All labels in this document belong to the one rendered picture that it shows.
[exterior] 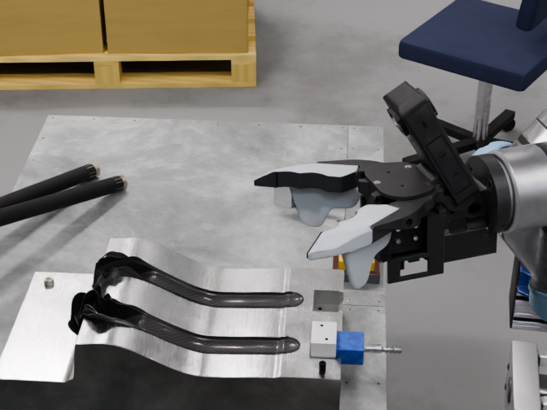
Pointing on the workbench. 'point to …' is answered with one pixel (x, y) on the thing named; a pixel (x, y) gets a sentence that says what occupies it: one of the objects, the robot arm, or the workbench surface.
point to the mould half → (159, 392)
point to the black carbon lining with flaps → (92, 307)
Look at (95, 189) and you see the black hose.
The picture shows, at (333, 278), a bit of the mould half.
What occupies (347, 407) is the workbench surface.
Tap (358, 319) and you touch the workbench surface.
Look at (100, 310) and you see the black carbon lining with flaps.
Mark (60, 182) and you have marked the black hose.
